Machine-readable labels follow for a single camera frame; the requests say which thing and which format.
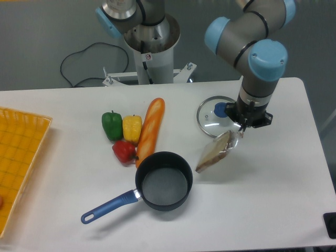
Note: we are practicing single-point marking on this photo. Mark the green bell pepper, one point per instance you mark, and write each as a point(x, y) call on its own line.
point(112, 125)

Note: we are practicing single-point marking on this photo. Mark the black pot blue handle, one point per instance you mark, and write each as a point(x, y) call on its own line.
point(163, 181)

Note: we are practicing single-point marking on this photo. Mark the yellow woven basket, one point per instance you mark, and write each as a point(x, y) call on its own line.
point(22, 134)

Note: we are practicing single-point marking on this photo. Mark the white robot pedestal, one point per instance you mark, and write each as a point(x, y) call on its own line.
point(153, 51)

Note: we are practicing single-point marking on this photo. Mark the glass lid blue knob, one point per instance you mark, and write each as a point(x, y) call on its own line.
point(211, 116)

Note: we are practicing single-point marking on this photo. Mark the red bell pepper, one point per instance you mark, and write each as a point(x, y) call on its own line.
point(125, 152)

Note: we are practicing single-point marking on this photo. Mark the yellow bell pepper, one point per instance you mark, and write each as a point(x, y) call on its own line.
point(132, 126)

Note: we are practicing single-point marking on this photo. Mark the bagged toast slice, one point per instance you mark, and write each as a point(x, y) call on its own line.
point(218, 149)

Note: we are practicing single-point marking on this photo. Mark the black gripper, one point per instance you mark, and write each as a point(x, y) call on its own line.
point(248, 115)

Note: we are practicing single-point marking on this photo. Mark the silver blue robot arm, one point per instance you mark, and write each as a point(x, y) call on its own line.
point(243, 43)

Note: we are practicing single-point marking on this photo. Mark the orange baguette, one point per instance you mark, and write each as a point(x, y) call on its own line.
point(150, 130)

